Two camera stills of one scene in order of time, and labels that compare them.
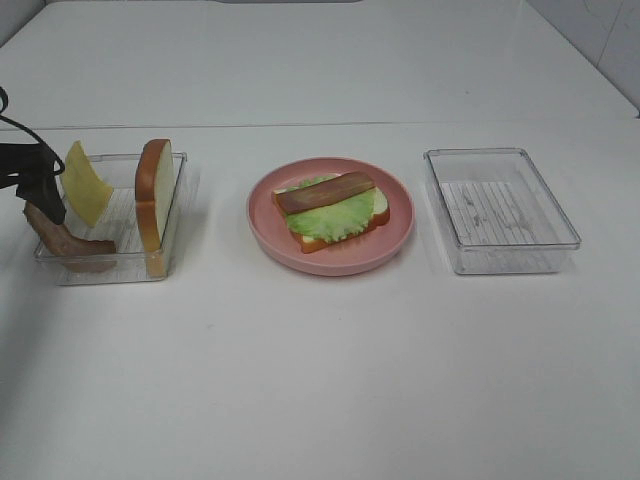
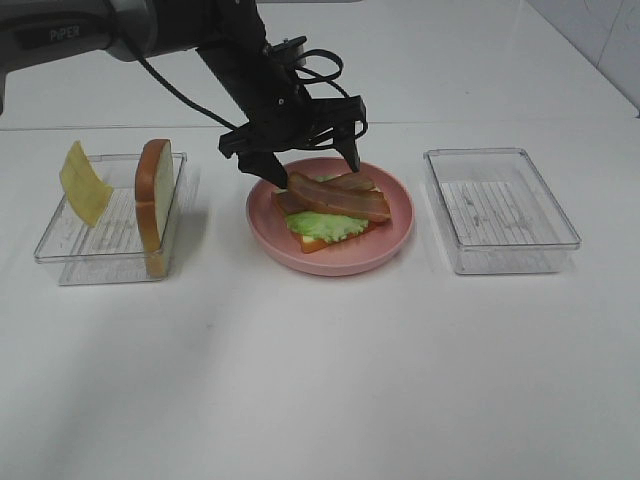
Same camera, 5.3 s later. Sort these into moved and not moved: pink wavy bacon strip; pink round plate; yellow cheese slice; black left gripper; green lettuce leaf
Moved: pink wavy bacon strip; black left gripper
Not moved: green lettuce leaf; yellow cheese slice; pink round plate
